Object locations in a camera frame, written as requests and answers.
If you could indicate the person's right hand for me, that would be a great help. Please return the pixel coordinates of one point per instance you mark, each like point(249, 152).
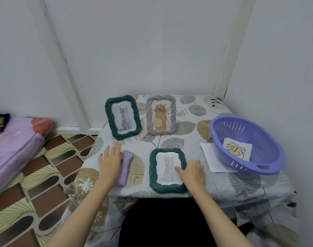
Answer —
point(193, 174)

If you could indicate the person's left hand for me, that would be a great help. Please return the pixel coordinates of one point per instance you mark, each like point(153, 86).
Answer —
point(110, 164)

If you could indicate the purple cloth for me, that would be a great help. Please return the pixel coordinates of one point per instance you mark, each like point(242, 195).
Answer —
point(125, 167)

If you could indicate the white paper grey drawing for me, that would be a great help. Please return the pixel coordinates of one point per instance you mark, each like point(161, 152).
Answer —
point(168, 167)
point(124, 117)

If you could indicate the white paper black line drawing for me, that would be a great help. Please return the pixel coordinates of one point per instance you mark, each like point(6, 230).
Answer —
point(203, 146)

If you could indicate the leaf drawing print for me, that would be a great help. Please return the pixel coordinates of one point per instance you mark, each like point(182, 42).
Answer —
point(237, 149)

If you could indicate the purple plastic basket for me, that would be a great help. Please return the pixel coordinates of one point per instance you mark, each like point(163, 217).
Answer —
point(269, 149)

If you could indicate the person's left forearm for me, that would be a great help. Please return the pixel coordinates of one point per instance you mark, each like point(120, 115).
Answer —
point(79, 213)

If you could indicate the person's right forearm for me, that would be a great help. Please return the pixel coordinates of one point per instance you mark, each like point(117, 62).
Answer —
point(218, 218)

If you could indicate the leaf patterned tablecloth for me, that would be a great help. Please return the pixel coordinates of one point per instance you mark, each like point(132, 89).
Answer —
point(192, 126)

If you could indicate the black trousers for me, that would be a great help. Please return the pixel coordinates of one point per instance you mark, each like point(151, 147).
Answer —
point(166, 223)

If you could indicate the purple mattress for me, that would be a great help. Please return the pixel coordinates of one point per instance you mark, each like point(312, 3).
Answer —
point(15, 149)

